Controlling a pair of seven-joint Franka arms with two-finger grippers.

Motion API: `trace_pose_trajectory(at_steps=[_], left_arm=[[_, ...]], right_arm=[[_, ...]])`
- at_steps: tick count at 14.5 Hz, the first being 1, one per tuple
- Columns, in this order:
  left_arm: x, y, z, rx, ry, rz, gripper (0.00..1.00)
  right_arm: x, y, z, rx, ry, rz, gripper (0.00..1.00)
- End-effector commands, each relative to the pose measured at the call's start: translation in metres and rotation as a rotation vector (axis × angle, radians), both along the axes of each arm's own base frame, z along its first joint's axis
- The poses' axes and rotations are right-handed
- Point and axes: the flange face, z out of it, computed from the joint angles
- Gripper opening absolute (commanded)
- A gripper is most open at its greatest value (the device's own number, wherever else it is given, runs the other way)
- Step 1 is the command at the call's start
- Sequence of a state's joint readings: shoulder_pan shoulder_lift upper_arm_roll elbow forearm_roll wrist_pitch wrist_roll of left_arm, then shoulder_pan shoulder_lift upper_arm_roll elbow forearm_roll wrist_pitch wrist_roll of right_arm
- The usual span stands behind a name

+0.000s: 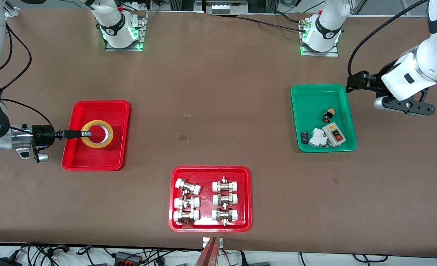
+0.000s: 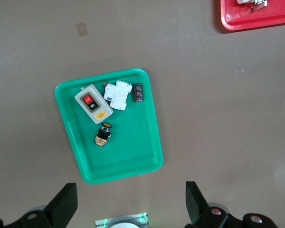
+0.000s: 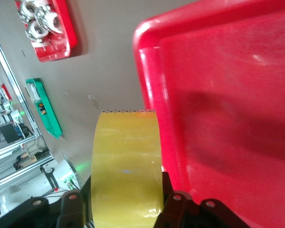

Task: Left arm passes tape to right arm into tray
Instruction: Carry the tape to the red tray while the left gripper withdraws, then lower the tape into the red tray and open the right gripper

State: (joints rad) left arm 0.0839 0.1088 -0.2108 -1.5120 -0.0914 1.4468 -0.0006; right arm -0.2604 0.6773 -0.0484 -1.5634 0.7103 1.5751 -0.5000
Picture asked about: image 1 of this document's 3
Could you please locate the white switch box red button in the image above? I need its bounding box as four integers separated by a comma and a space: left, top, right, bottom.
322, 122, 346, 147

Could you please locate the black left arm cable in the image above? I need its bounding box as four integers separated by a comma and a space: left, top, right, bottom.
348, 0, 430, 79

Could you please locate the black tangled floor cable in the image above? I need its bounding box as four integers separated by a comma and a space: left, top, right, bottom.
18, 242, 71, 266

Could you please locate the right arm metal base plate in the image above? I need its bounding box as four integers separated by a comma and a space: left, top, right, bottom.
105, 11, 147, 51

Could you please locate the grey terminal block unit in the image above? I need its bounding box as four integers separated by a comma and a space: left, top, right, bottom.
205, 0, 249, 14

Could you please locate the yellow tape roll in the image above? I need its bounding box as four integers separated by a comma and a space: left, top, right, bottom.
80, 120, 114, 149

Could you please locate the grey orange connector block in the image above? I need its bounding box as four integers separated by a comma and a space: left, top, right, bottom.
115, 251, 143, 265

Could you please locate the white circuit breaker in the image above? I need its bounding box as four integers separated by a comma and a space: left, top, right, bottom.
308, 128, 330, 148

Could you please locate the green plastic tray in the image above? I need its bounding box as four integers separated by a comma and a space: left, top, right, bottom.
291, 84, 358, 153

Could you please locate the aluminium frame rail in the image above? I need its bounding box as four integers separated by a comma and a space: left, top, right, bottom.
4, 2, 20, 18

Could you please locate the empty-type red plastic tray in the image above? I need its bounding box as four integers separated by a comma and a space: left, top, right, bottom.
62, 100, 130, 171

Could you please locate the tilted white-capped brass fitting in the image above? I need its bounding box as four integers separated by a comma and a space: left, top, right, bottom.
175, 178, 202, 195

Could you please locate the red metal camera post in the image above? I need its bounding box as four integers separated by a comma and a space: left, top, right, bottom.
194, 238, 221, 266

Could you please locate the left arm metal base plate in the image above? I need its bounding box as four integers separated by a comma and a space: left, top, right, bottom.
300, 15, 339, 57

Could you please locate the white-capped brass pipe fitting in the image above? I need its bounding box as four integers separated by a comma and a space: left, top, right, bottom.
174, 196, 200, 210
212, 176, 239, 192
211, 208, 239, 226
212, 193, 239, 207
173, 209, 200, 226

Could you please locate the silver metal mounting bracket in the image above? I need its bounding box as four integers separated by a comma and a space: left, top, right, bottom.
202, 236, 223, 249

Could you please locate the red tray with fittings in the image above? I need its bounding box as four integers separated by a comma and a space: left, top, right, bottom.
168, 166, 252, 233

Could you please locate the black cable on table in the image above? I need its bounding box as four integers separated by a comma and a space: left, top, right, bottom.
237, 11, 312, 32

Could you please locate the black looped floor cable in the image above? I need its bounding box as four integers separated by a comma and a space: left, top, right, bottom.
353, 254, 389, 263

